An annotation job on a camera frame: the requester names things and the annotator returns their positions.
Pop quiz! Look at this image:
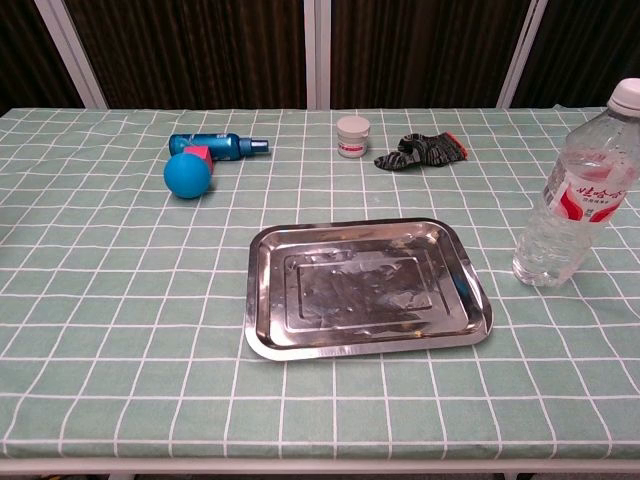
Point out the blue ball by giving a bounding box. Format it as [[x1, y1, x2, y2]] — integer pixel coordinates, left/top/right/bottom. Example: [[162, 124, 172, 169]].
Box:
[[163, 152, 212, 200]]

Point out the striped grey knit glove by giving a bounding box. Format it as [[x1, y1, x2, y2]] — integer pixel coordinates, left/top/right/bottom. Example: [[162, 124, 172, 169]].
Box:
[[373, 131, 469, 173]]

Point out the stainless steel rectangular tray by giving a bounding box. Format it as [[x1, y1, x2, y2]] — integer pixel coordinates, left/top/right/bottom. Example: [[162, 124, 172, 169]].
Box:
[[244, 217, 495, 362]]

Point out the pink cube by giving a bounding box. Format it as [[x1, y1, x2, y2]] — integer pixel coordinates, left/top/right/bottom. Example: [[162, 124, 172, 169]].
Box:
[[183, 145, 214, 173]]

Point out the green checkered tablecloth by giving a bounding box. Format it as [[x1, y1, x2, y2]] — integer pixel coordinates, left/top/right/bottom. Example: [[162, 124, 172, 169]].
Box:
[[0, 105, 640, 461]]

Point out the transparent plastic water bottle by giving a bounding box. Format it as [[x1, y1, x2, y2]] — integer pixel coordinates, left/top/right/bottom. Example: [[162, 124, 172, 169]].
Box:
[[512, 77, 640, 288]]

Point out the small white lidded jar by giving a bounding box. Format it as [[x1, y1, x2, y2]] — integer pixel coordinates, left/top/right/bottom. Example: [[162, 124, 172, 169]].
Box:
[[335, 115, 372, 159]]

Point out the blue spray bottle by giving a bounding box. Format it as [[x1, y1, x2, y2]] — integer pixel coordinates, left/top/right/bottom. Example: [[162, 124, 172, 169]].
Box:
[[168, 132, 272, 162]]

